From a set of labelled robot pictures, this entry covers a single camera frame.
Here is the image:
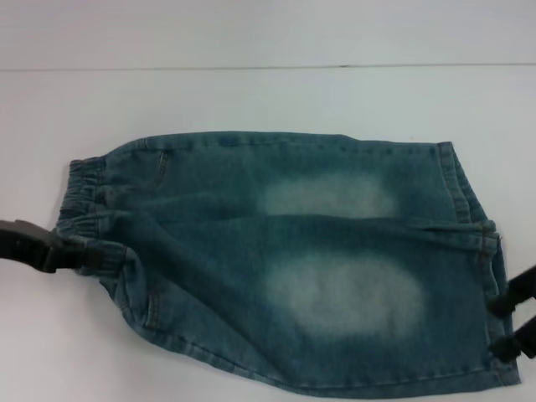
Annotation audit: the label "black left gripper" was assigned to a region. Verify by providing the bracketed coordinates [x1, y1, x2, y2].
[0, 219, 127, 276]

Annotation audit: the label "blue denim shorts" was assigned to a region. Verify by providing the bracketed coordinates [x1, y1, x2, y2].
[49, 132, 523, 402]

